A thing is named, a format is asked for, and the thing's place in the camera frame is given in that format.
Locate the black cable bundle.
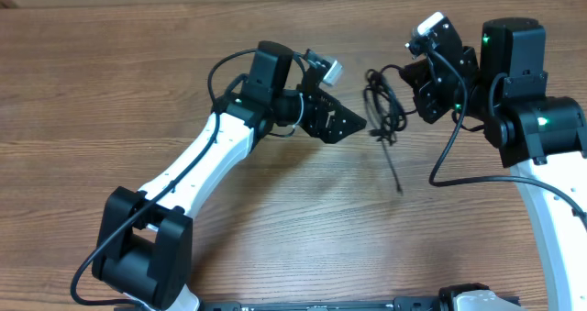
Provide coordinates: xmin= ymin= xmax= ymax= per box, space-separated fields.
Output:
xmin=362 ymin=63 xmax=418 ymax=195

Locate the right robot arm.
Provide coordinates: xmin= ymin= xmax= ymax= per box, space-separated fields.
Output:
xmin=400 ymin=12 xmax=586 ymax=310

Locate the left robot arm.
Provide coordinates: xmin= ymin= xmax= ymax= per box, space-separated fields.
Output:
xmin=71 ymin=40 xmax=366 ymax=310

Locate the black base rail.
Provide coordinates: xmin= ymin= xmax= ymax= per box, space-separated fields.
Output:
xmin=199 ymin=296 xmax=458 ymax=311

